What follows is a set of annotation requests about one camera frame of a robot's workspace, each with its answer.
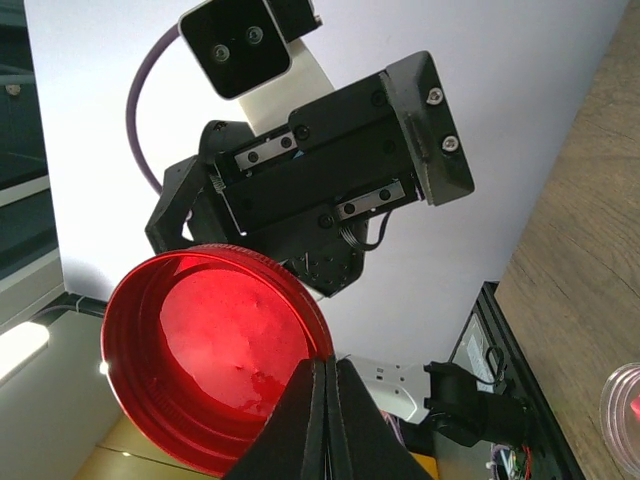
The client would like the red round lid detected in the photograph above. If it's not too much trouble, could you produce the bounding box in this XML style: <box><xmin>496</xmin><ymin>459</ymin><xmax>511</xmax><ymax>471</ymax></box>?
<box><xmin>101</xmin><ymin>244</ymin><xmax>334</xmax><ymax>477</ymax></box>

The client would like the black front mounting rail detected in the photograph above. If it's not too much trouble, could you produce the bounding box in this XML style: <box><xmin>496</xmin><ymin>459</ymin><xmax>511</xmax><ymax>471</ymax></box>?
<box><xmin>447</xmin><ymin>282</ymin><xmax>586</xmax><ymax>480</ymax></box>

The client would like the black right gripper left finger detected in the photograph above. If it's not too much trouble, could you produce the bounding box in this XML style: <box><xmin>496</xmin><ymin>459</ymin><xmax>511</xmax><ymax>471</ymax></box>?
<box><xmin>224</xmin><ymin>359</ymin><xmax>326</xmax><ymax>480</ymax></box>

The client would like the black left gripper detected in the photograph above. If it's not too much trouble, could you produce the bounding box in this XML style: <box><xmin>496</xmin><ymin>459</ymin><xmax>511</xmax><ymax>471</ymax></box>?
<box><xmin>145</xmin><ymin>51</ymin><xmax>475</xmax><ymax>297</ymax></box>

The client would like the clear plastic jar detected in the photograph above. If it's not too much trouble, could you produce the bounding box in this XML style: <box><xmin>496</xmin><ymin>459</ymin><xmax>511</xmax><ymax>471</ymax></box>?
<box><xmin>599</xmin><ymin>362</ymin><xmax>640</xmax><ymax>479</ymax></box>

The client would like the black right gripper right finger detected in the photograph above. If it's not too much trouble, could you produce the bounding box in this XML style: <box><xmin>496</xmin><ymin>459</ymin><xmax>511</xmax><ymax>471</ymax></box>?
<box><xmin>327</xmin><ymin>356</ymin><xmax>431</xmax><ymax>480</ymax></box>

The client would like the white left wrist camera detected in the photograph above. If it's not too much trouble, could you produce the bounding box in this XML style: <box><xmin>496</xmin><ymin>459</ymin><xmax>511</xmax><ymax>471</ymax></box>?
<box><xmin>177</xmin><ymin>0</ymin><xmax>334</xmax><ymax>135</ymax></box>

